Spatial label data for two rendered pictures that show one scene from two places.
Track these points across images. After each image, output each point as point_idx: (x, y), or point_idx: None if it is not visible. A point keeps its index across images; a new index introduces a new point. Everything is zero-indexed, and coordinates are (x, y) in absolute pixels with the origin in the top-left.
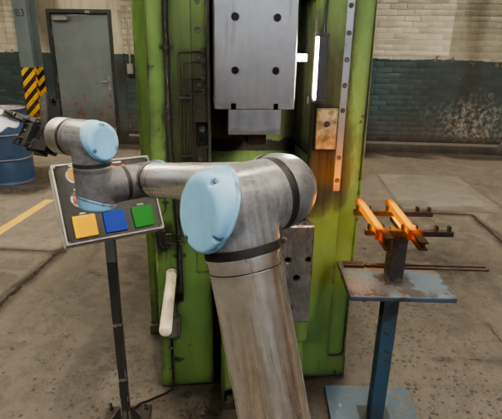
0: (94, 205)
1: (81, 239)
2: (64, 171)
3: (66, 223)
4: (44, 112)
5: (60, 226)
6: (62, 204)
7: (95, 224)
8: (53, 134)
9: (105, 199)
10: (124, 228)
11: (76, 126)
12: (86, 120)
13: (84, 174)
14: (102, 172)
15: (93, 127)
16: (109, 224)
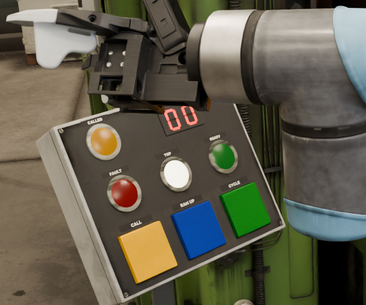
0: (356, 224)
1: (145, 282)
2: (82, 137)
3: (112, 252)
4: (160, 4)
5: (87, 259)
6: (95, 212)
7: (166, 243)
8: (237, 55)
9: None
10: (219, 242)
11: (312, 29)
12: (323, 9)
13: (339, 149)
14: None
15: None
16: (191, 240)
